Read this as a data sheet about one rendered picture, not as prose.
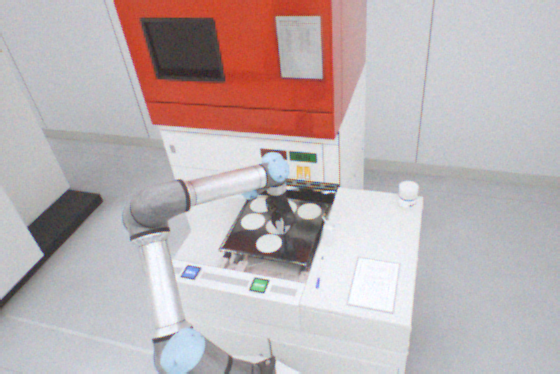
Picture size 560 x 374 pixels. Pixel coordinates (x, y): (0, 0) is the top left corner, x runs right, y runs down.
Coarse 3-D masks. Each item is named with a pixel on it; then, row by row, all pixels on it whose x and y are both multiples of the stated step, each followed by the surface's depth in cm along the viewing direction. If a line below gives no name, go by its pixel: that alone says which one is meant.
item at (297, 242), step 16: (240, 224) 183; (304, 224) 179; (320, 224) 179; (240, 240) 176; (256, 240) 175; (288, 240) 173; (304, 240) 172; (272, 256) 167; (288, 256) 166; (304, 256) 165
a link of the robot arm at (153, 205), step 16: (272, 160) 137; (208, 176) 128; (224, 176) 129; (240, 176) 131; (256, 176) 134; (272, 176) 137; (144, 192) 119; (160, 192) 118; (176, 192) 119; (192, 192) 122; (208, 192) 125; (224, 192) 128; (240, 192) 133; (144, 208) 118; (160, 208) 118; (176, 208) 119; (144, 224) 121; (160, 224) 123
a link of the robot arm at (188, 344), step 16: (176, 336) 115; (192, 336) 110; (176, 352) 108; (192, 352) 108; (208, 352) 110; (224, 352) 115; (176, 368) 107; (192, 368) 107; (208, 368) 109; (224, 368) 111
